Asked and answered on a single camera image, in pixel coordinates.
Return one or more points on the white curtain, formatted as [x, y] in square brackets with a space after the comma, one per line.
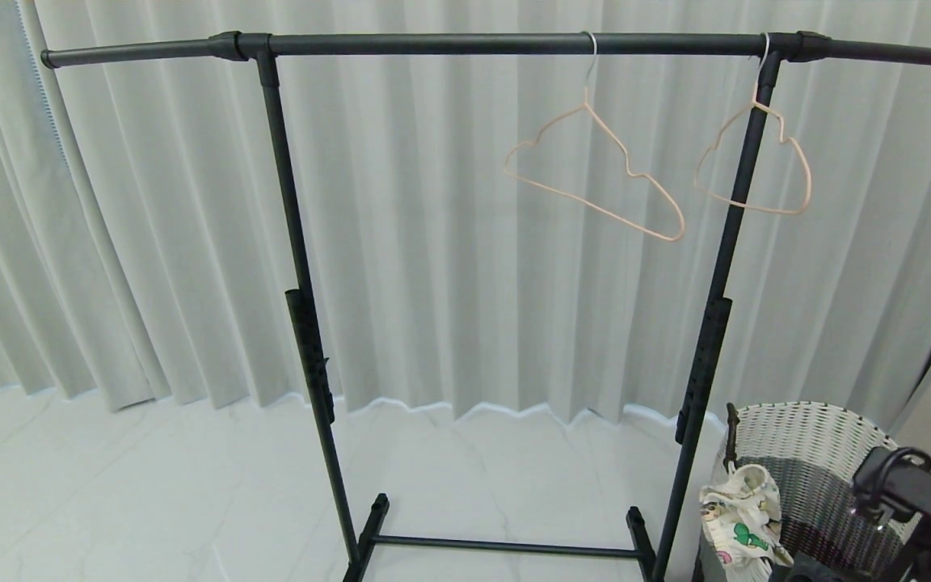
[150, 202]

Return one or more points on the white laundry basket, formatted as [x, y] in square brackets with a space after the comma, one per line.
[805, 436]

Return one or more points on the pink clothes hanger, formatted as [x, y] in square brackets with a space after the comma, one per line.
[587, 101]
[808, 184]

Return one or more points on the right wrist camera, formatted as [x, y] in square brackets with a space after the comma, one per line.
[918, 489]

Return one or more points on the black clothes rack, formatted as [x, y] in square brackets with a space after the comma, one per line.
[514, 44]

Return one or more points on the cream printed garment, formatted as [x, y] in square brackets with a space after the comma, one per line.
[736, 517]

